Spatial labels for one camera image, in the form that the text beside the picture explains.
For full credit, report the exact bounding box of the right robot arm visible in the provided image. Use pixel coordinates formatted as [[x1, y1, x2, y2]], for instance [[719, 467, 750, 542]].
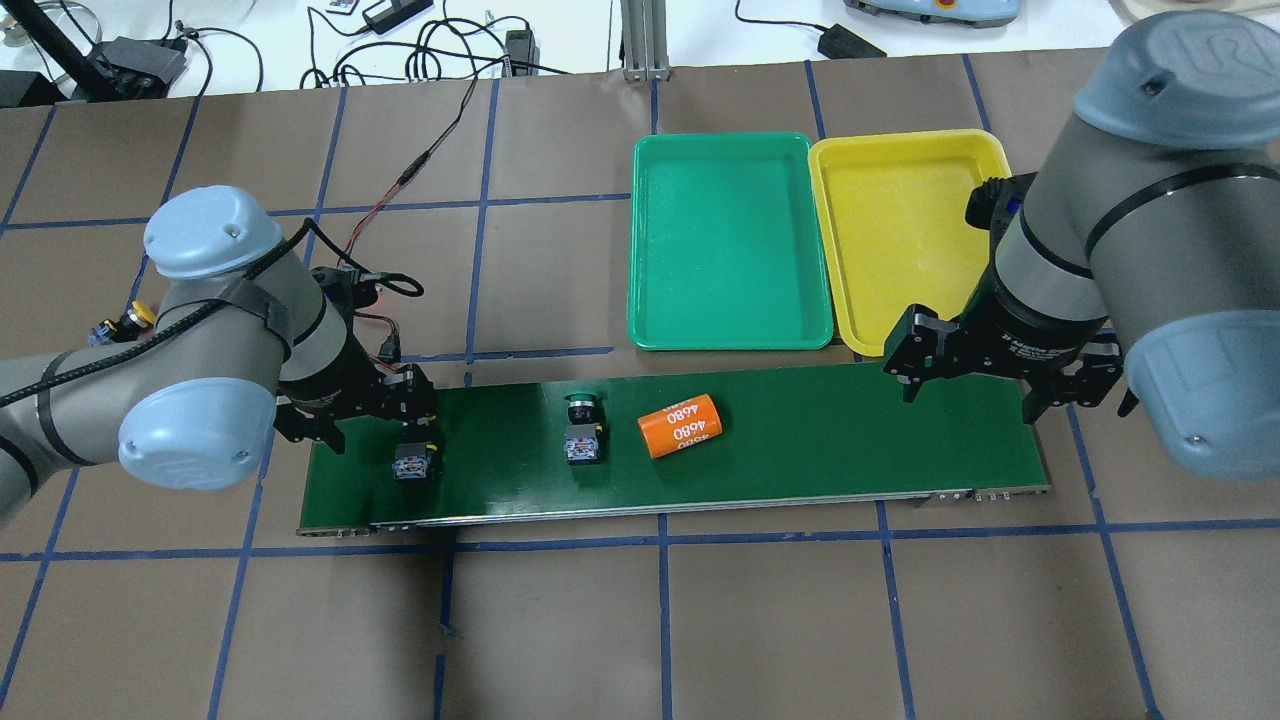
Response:
[[883, 9, 1279, 480]]

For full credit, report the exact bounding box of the black power brick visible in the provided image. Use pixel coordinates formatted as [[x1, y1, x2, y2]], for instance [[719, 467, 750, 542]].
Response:
[[817, 24, 888, 59]]

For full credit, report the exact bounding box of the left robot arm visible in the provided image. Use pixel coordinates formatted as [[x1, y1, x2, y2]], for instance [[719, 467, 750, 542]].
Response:
[[1, 184, 442, 524]]

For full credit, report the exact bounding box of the yellow plastic tray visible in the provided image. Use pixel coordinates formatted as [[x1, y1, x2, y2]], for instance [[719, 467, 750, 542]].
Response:
[[808, 129, 1011, 357]]

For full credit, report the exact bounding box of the orange cylinder with 4680 print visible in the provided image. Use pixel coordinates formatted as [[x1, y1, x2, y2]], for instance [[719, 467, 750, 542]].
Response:
[[637, 393, 724, 459]]

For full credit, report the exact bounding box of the green conveyor belt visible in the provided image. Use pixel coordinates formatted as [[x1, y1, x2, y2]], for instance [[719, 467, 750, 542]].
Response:
[[297, 363, 1050, 536]]

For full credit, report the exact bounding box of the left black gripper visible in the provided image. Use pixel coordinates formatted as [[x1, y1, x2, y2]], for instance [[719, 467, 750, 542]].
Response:
[[273, 360, 442, 455]]

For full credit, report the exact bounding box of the green push button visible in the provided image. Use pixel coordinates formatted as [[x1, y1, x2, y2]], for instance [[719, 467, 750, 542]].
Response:
[[563, 391, 604, 466]]

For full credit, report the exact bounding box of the green plastic tray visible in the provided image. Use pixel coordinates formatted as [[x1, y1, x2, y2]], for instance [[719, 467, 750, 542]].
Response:
[[627, 132, 835, 351]]

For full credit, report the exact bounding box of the red black wire cable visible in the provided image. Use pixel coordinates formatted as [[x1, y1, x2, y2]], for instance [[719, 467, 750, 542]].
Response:
[[330, 70, 481, 361]]

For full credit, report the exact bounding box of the black power adapter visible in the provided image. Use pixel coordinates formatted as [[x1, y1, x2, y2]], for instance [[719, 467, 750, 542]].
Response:
[[88, 36, 187, 100]]

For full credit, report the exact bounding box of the aluminium frame post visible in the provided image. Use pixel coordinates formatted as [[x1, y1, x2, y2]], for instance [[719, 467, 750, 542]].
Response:
[[620, 0, 671, 82]]

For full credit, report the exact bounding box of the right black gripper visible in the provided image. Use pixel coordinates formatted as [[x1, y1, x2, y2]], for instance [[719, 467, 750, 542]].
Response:
[[883, 275, 1123, 425]]

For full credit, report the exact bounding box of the yellow push button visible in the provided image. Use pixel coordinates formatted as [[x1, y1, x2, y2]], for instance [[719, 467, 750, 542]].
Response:
[[392, 439, 440, 486], [87, 300, 157, 347]]

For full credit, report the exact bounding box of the teach pendant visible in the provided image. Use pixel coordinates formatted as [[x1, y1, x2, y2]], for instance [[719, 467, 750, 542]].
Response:
[[844, 0, 1021, 29]]

